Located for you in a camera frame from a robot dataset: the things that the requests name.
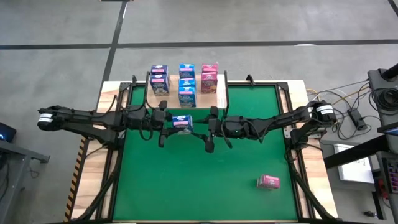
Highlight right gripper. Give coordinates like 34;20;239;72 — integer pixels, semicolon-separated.
186;105;226;154

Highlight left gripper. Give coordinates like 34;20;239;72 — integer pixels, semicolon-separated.
149;99;188;149

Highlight Frosted Flakes cereal box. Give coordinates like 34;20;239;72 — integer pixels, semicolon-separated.
171;114;194;135
149;73;171;96
150;64;170;76

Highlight Rice Krispies cereal box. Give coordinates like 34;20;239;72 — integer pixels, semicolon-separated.
178;77;197;88
178;63;196;79
178;86;197;108

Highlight Raisin Bran cereal box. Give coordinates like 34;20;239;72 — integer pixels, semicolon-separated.
256;174;281;191
201;63;219;74
200;72;218;95

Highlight yellow black hazard tape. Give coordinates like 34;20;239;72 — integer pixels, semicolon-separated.
63;138;87;222

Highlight black metal beam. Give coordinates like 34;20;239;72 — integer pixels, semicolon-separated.
323;123;398;169

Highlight gray metal cart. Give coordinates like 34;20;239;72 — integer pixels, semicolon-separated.
0;139;51;224

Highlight black power adapter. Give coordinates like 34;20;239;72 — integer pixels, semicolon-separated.
347;107;368;131

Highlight white paper sheet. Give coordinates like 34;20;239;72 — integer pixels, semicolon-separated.
333;142;376;184

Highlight black computer tower blue lights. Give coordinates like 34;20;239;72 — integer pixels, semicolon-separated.
0;122;17;143

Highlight gray equipment stand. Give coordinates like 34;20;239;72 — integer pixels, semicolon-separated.
367;63;398;125

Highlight black keyboard red keys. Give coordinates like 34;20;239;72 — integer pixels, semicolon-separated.
381;157;398;195

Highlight wooden shelf with black frame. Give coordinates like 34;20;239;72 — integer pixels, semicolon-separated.
144;70;231;121

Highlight yellow extension cable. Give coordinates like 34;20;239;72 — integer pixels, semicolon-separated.
310;85;371;127

